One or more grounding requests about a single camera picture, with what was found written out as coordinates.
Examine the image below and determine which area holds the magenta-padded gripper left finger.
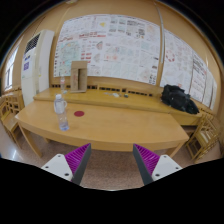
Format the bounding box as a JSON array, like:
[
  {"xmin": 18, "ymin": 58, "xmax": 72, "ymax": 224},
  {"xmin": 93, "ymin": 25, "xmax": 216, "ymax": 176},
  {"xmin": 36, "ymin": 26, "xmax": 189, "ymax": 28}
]
[{"xmin": 40, "ymin": 143, "xmax": 92, "ymax": 186}]

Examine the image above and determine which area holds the group of wooden chairs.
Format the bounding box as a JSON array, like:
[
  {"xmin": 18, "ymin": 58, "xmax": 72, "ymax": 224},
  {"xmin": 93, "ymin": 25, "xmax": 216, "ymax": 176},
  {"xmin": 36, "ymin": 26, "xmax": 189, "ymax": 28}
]
[
  {"xmin": 0, "ymin": 89, "xmax": 26, "ymax": 148},
  {"xmin": 184, "ymin": 111, "xmax": 222, "ymax": 162}
]

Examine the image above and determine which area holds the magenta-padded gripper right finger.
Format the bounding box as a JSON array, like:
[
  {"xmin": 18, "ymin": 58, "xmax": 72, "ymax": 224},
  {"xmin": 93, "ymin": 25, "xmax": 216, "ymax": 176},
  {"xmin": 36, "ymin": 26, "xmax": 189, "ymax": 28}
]
[{"xmin": 132, "ymin": 143, "xmax": 184, "ymax": 186}]

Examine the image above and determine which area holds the white ceramic mug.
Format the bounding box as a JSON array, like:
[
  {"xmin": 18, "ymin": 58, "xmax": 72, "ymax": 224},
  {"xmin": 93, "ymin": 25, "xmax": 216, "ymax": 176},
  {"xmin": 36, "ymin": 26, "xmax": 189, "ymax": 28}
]
[{"xmin": 53, "ymin": 99, "xmax": 69, "ymax": 116}]

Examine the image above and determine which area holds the large white printed wall poster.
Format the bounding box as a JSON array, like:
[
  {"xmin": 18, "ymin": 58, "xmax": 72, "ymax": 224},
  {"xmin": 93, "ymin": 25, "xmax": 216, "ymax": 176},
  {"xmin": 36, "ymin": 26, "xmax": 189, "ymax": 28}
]
[{"xmin": 53, "ymin": 13, "xmax": 162, "ymax": 86}]

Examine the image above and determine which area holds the white standing air conditioner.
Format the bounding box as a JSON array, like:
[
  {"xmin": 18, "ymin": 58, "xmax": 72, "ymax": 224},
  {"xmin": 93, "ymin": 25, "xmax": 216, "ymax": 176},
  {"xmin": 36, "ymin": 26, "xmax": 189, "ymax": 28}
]
[{"xmin": 20, "ymin": 29, "xmax": 56, "ymax": 107}]

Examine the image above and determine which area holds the window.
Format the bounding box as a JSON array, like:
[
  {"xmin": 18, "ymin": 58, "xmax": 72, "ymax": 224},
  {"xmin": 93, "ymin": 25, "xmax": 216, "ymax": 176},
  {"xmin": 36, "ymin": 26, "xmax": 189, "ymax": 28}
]
[{"xmin": 3, "ymin": 46, "xmax": 20, "ymax": 92}]

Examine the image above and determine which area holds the black backpack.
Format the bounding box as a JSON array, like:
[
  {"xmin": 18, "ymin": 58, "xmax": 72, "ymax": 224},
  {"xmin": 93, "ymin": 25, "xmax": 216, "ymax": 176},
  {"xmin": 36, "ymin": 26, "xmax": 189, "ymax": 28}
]
[{"xmin": 160, "ymin": 84, "xmax": 200, "ymax": 115}]

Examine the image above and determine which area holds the brown cardboard box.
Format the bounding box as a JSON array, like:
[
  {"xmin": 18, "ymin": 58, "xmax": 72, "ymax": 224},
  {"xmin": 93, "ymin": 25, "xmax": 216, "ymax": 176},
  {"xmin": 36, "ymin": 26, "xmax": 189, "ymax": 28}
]
[{"xmin": 69, "ymin": 60, "xmax": 89, "ymax": 94}]

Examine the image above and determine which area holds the flat round red coaster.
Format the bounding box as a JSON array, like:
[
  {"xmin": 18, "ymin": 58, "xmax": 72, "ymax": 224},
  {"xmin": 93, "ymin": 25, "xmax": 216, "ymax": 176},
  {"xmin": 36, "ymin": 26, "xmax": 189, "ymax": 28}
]
[{"xmin": 73, "ymin": 110, "xmax": 86, "ymax": 118}]

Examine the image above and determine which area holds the clear water bottle white cap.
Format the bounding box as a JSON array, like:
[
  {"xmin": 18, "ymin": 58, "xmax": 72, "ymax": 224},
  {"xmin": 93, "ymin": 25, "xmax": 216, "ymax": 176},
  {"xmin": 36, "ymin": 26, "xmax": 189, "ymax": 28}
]
[{"xmin": 54, "ymin": 93, "xmax": 70, "ymax": 132}]

